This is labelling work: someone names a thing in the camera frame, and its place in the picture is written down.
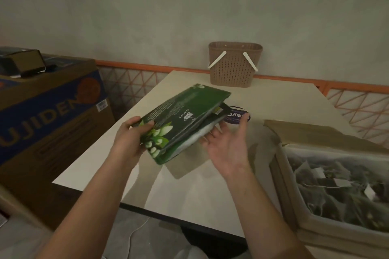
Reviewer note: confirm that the person's right hand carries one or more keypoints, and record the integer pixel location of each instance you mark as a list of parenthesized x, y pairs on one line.
[(231, 152)]

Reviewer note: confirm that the person's left hand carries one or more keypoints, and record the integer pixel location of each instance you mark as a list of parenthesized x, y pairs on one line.
[(127, 146)]

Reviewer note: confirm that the green foil pouch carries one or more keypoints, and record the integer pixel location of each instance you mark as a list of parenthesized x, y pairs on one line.
[(188, 107)]

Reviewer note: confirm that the beige paper box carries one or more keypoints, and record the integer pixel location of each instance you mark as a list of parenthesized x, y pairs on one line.
[(304, 134)]

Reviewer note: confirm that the heap of tea bags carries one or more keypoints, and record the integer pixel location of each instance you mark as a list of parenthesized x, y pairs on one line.
[(340, 198)]

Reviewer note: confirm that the person's left forearm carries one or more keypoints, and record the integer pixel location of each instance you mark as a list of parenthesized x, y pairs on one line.
[(91, 213)]

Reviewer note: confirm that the person's right forearm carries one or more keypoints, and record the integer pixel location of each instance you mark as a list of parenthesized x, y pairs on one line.
[(267, 225)]

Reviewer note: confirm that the blue print cardboard box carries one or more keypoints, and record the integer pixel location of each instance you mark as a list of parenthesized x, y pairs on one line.
[(54, 146)]

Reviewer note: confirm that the round purple sticker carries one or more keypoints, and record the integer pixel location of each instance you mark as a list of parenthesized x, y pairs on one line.
[(235, 116)]

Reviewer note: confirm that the orange mesh fence panel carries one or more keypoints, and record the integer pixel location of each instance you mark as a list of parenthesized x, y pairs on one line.
[(364, 110), (127, 85)]

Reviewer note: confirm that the brown plastic basket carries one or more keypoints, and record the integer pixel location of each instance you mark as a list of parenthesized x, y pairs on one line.
[(234, 70)]

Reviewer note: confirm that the black table base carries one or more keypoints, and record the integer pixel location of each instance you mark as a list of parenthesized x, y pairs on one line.
[(212, 243)]

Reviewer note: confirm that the black device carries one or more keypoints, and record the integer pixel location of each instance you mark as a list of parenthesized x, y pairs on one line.
[(24, 61)]

